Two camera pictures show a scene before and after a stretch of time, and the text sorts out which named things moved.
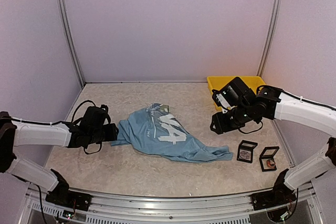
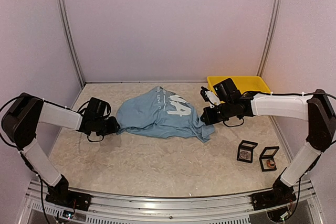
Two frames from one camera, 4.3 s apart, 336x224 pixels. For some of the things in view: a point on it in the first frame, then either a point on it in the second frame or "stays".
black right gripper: x=220 y=125 → x=209 y=119
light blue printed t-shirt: x=157 y=132 → x=158 y=112
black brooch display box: x=245 y=151 stays
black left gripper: x=112 y=135 → x=113 y=126
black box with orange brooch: x=267 y=161 stays
